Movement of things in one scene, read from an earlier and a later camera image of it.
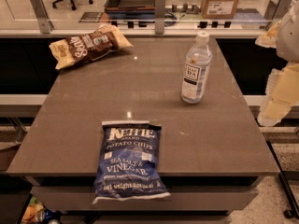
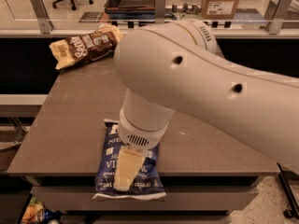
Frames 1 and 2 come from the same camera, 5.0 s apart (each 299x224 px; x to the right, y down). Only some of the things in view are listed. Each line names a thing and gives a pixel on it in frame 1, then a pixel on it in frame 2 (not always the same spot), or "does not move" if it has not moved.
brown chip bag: x=107 y=38 does not move
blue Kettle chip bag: x=128 y=165 does not move
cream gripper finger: x=282 y=94 -> x=129 y=165
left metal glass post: x=46 y=26 does not move
